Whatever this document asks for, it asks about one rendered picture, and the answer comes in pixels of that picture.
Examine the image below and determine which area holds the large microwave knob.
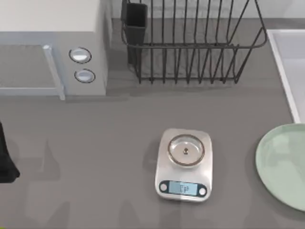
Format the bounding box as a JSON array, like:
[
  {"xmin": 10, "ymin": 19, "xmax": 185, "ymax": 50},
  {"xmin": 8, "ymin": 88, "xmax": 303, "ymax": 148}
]
[{"xmin": 68, "ymin": 46, "xmax": 92, "ymax": 64}]

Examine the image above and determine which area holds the microwave oven door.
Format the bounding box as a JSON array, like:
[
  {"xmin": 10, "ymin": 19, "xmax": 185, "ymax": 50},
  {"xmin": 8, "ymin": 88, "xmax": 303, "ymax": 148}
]
[{"xmin": 0, "ymin": 44, "xmax": 66, "ymax": 101}]

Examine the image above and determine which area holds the black cutlery holder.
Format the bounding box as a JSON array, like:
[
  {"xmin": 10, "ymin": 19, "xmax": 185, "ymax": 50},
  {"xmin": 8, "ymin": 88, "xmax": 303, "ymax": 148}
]
[{"xmin": 121, "ymin": 0, "xmax": 148, "ymax": 65}]

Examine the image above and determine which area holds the pale green plate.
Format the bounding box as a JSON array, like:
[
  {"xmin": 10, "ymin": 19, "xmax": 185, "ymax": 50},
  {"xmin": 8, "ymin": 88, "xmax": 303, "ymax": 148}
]
[{"xmin": 255, "ymin": 123, "xmax": 305, "ymax": 212}]

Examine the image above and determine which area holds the small microwave knob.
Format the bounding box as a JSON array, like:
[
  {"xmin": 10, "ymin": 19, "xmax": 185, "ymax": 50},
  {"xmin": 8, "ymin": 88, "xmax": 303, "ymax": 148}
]
[{"xmin": 73, "ymin": 68, "xmax": 96, "ymax": 84}]

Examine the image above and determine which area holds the black wire dish rack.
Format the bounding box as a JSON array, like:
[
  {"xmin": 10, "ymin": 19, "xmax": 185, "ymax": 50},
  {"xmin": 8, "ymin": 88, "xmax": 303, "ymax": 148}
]
[{"xmin": 120, "ymin": 0, "xmax": 267, "ymax": 85}]

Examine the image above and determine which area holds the pale microwave oven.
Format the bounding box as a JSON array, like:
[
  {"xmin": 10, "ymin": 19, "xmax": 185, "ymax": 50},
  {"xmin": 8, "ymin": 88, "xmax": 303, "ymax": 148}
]
[{"xmin": 0, "ymin": 0, "xmax": 113, "ymax": 101}]

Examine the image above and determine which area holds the silver kitchen scale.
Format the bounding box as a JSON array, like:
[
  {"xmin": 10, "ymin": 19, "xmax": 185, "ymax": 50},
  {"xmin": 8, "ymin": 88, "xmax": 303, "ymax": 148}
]
[{"xmin": 154, "ymin": 127, "xmax": 213, "ymax": 203}]

